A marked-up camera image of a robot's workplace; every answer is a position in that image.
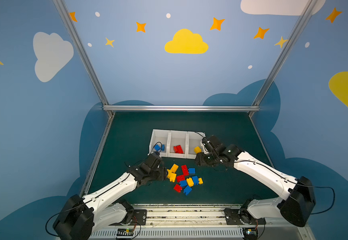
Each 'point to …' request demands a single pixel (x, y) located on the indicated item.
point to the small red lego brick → (176, 149)
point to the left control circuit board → (125, 232)
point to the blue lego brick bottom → (187, 190)
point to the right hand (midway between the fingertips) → (199, 159)
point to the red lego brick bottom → (178, 188)
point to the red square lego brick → (180, 178)
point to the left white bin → (159, 137)
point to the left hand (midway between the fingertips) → (164, 171)
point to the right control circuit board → (250, 233)
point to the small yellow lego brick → (200, 181)
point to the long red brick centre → (185, 170)
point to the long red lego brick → (180, 151)
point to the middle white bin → (177, 144)
